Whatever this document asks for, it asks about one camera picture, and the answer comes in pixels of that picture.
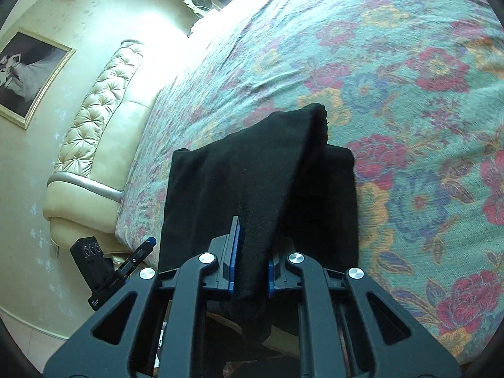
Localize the black pants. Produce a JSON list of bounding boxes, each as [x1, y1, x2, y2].
[[158, 103, 359, 341]]

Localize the framed wall picture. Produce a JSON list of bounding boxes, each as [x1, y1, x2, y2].
[[1, 28, 75, 130]]

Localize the floral bedspread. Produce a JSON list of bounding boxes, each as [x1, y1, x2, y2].
[[115, 0, 503, 363]]

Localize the white fan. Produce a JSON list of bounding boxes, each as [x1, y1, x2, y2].
[[184, 0, 221, 18]]

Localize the cream tufted leather headboard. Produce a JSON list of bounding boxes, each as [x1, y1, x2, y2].
[[43, 39, 162, 255]]

